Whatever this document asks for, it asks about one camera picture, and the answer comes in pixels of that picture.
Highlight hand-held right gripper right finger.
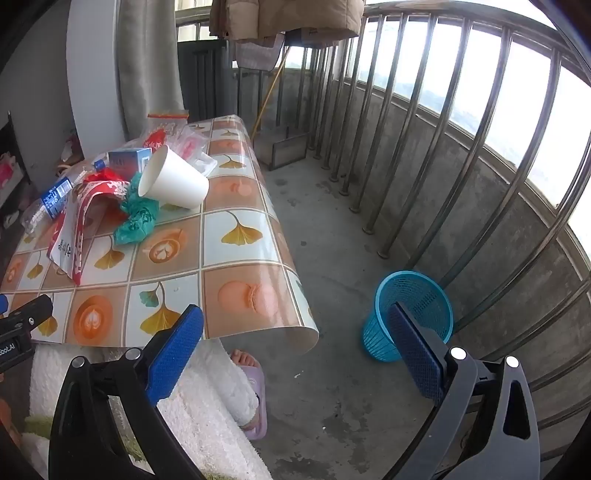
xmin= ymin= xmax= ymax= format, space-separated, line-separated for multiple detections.
xmin=383 ymin=302 xmax=541 ymax=480

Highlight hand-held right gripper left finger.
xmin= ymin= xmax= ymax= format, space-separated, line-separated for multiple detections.
xmin=48 ymin=304 xmax=206 ymax=480

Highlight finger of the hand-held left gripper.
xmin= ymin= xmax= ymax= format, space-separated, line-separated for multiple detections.
xmin=0 ymin=294 xmax=54 ymax=344

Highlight blue mesh wastebasket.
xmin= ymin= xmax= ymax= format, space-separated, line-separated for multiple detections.
xmin=361 ymin=270 xmax=454 ymax=363

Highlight red white paper bag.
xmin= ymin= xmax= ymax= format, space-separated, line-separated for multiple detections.
xmin=46 ymin=178 xmax=132 ymax=286

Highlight blue label plastic bottle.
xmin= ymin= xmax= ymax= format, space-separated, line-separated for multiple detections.
xmin=21 ymin=157 xmax=109 ymax=232

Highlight green plastic bag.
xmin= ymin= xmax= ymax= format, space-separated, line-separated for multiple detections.
xmin=113 ymin=172 xmax=160 ymax=245

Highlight red plastic bag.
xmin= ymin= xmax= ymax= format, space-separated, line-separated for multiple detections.
xmin=85 ymin=167 xmax=125 ymax=185

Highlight white paper cup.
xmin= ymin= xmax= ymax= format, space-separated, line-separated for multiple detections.
xmin=137 ymin=145 xmax=211 ymax=209

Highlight blue white small box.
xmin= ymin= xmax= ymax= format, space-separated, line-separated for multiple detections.
xmin=107 ymin=147 xmax=153 ymax=178

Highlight ginkgo print tablecloth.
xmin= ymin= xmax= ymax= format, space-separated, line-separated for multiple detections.
xmin=0 ymin=114 xmax=320 ymax=355

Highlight purple slipper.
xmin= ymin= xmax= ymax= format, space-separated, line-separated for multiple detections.
xmin=228 ymin=353 xmax=269 ymax=440

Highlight pink floral blanket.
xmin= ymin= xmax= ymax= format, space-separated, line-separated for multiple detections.
xmin=0 ymin=152 xmax=24 ymax=190

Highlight metal balcony railing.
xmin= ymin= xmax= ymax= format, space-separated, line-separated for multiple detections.
xmin=175 ymin=0 xmax=591 ymax=462

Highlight dark grey door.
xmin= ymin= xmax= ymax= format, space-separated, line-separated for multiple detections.
xmin=177 ymin=39 xmax=238 ymax=123

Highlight grey curtain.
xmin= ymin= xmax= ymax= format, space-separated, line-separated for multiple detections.
xmin=115 ymin=0 xmax=185 ymax=139

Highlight pink hanging cloth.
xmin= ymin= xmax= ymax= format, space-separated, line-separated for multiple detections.
xmin=233 ymin=33 xmax=286 ymax=71

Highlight beige puffer jacket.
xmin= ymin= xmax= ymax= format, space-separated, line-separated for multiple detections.
xmin=209 ymin=0 xmax=366 ymax=42

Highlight yellow handle broom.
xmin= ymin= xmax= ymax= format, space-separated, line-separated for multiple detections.
xmin=249 ymin=46 xmax=291 ymax=139

